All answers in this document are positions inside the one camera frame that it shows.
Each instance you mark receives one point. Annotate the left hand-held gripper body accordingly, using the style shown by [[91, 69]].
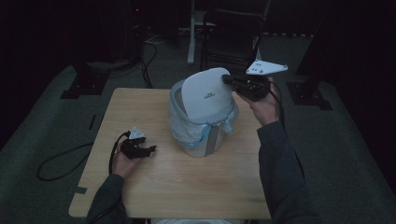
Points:
[[132, 146]]

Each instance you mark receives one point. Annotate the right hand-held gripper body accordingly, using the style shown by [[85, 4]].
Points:
[[253, 88]]

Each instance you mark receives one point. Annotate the white lidded trash can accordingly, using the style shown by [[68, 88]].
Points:
[[205, 93]]

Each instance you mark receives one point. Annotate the person's left hand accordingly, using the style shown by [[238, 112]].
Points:
[[123, 165]]

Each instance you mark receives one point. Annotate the person's right hand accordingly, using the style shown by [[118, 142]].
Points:
[[264, 109]]

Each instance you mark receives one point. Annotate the black chair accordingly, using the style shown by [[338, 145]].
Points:
[[232, 40]]

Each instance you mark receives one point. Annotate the translucent plastic trash bag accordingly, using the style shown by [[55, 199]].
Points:
[[186, 132]]

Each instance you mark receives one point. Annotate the black tape strip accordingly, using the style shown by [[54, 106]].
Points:
[[92, 122]]

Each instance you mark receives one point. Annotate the white metal stand leg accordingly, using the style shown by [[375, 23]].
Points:
[[191, 43]]

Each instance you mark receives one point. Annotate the black stand base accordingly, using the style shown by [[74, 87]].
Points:
[[85, 84], [308, 95]]

